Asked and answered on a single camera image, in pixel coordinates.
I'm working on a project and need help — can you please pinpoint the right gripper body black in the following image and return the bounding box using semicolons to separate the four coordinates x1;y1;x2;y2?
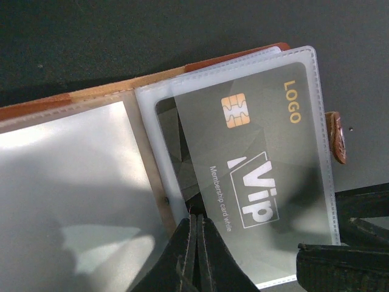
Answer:
335;183;388;240

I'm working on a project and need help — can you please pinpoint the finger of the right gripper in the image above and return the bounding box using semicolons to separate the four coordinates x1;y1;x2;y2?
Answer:
296;243;388;292

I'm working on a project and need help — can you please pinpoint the black vip card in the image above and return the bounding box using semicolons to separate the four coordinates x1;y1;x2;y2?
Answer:
174;62;331;241

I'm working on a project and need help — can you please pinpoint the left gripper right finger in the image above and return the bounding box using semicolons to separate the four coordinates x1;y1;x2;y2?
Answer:
197;215;258;291

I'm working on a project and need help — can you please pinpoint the brown leather card holder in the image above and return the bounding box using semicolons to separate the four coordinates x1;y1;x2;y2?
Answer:
1;43;343;291

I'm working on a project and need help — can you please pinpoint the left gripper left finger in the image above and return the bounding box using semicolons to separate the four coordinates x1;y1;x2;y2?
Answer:
132;214;198;291

